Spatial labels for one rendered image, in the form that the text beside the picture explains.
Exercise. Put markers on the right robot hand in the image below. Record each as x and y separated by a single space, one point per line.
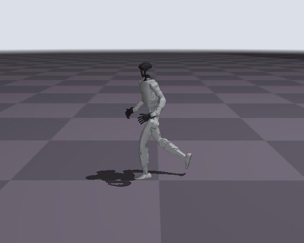
129 112

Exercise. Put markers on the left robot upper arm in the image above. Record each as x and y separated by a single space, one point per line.
155 87

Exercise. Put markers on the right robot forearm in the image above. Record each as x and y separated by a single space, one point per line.
138 105

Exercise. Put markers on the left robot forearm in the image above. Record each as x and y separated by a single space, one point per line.
159 108

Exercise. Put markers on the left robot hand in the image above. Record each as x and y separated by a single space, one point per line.
145 117

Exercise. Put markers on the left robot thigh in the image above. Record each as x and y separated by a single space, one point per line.
146 132

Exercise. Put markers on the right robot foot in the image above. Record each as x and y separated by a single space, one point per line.
188 159

